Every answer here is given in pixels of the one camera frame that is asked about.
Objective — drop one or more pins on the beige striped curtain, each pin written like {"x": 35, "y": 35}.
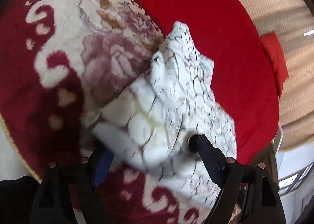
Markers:
{"x": 291, "y": 20}

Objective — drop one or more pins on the floral maroon cream blanket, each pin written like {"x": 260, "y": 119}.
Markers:
{"x": 58, "y": 59}

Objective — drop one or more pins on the red pillow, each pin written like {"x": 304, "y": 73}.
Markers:
{"x": 274, "y": 52}

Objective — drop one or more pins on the red blanket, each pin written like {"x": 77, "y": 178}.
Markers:
{"x": 243, "y": 81}

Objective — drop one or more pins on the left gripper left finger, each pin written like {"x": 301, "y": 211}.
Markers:
{"x": 100, "y": 165}

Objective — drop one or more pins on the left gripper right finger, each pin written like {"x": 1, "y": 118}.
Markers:
{"x": 261, "y": 201}

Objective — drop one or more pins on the white crackle-pattern shirt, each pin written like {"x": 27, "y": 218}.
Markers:
{"x": 149, "y": 123}

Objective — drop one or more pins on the grey white cabinet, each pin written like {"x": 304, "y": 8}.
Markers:
{"x": 294, "y": 181}

